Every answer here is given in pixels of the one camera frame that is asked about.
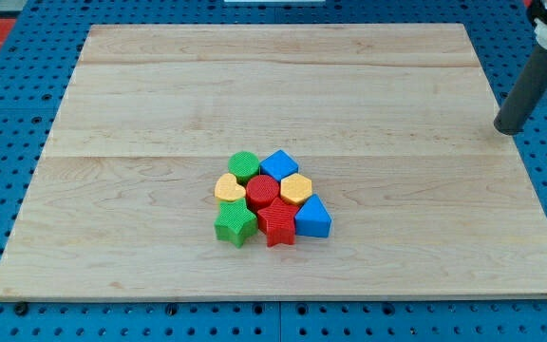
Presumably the wooden board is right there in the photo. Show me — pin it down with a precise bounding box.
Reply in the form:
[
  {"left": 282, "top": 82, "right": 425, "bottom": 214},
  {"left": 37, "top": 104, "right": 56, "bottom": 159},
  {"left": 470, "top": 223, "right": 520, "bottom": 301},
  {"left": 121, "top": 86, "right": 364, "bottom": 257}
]
[{"left": 0, "top": 24, "right": 547, "bottom": 302}]

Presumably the red star block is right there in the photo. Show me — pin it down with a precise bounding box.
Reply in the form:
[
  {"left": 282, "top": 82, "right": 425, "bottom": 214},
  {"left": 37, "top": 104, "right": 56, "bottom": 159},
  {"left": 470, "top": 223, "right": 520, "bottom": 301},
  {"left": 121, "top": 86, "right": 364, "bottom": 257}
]
[{"left": 256, "top": 198, "right": 299, "bottom": 247}]

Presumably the red circle block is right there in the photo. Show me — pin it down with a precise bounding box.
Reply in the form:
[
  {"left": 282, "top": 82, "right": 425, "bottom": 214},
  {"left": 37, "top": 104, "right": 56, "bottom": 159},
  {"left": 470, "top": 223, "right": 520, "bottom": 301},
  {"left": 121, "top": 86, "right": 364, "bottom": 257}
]
[{"left": 246, "top": 175, "right": 280, "bottom": 212}]

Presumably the yellow hexagon block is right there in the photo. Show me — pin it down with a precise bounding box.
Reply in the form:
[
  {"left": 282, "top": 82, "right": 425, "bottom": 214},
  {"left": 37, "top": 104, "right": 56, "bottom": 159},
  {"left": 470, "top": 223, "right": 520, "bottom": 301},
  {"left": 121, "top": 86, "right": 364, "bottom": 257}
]
[{"left": 280, "top": 173, "right": 312, "bottom": 205}]

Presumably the blue triangle block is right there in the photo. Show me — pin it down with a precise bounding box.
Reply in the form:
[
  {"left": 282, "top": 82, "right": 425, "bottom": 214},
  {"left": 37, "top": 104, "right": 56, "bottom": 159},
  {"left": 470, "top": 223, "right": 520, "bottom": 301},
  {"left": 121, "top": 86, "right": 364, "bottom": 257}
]
[{"left": 294, "top": 194, "right": 332, "bottom": 238}]

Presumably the green circle block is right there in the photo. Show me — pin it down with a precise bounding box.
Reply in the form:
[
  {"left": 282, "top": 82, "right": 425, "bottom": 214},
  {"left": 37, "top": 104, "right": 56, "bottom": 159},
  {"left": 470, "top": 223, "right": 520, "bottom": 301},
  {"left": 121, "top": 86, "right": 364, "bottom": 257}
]
[{"left": 228, "top": 151, "right": 260, "bottom": 184}]

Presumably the yellow heart block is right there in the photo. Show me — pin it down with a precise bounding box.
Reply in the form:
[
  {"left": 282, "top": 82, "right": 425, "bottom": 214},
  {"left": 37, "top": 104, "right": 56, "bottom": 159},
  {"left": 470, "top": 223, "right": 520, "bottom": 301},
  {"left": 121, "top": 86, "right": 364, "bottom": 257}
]
[{"left": 214, "top": 173, "right": 246, "bottom": 202}]

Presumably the green star block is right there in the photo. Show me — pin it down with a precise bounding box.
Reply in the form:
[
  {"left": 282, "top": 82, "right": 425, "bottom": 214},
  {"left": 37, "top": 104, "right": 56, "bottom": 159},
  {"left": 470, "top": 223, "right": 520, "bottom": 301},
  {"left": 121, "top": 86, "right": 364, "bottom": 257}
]
[{"left": 214, "top": 198, "right": 258, "bottom": 248}]

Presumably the blue cube block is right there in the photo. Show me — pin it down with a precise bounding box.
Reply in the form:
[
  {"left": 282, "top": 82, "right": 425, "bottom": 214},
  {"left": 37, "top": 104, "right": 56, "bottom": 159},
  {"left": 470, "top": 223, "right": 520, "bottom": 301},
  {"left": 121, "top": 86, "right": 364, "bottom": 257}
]
[{"left": 260, "top": 149, "right": 299, "bottom": 181}]

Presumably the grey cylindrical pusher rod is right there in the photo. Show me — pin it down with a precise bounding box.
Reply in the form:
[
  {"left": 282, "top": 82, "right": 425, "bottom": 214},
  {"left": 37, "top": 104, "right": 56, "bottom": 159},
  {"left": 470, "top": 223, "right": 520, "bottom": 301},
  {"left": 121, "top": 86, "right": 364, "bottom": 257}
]
[{"left": 493, "top": 44, "right": 547, "bottom": 136}]

